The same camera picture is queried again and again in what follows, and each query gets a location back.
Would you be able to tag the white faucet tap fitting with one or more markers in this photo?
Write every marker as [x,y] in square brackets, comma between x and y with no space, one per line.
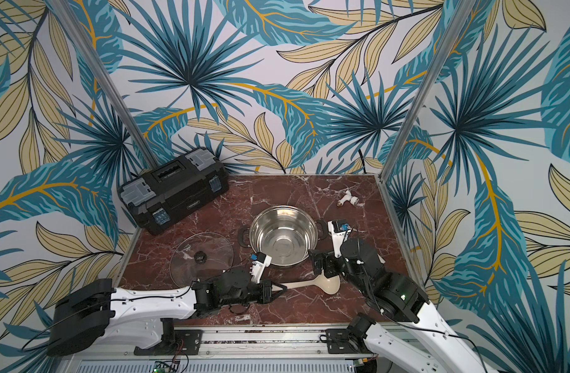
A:
[349,198]

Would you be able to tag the right aluminium frame post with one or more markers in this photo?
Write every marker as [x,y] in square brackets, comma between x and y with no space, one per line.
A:
[452,32]

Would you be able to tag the left aluminium frame post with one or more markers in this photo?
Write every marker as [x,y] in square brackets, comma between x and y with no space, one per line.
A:
[85,47]

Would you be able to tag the black plastic toolbox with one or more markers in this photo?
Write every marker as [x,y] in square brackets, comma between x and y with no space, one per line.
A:
[160,198]

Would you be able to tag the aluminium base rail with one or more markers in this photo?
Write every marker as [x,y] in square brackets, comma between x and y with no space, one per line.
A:
[304,348]

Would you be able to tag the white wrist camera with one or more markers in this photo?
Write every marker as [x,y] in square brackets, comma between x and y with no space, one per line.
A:
[339,231]
[260,261]

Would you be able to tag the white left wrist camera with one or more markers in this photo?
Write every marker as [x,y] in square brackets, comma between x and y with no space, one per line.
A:
[260,261]

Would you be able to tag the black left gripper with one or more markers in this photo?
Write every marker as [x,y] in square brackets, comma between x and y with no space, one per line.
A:
[267,292]

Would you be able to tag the glass pot lid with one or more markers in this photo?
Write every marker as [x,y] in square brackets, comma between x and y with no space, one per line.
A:
[199,258]

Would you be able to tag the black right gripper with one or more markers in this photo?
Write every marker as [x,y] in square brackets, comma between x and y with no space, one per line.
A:
[328,266]

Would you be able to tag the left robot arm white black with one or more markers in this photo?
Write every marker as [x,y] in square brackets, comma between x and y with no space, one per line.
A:
[102,314]

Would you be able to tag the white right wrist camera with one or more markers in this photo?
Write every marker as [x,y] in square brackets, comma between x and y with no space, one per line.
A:
[339,231]

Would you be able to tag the stainless steel pot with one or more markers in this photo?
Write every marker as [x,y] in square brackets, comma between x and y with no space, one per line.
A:
[285,233]

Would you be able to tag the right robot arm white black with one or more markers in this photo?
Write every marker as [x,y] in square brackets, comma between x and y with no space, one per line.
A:
[400,300]

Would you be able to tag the aluminium frame post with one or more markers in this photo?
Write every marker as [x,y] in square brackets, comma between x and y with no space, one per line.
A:
[452,32]
[85,47]

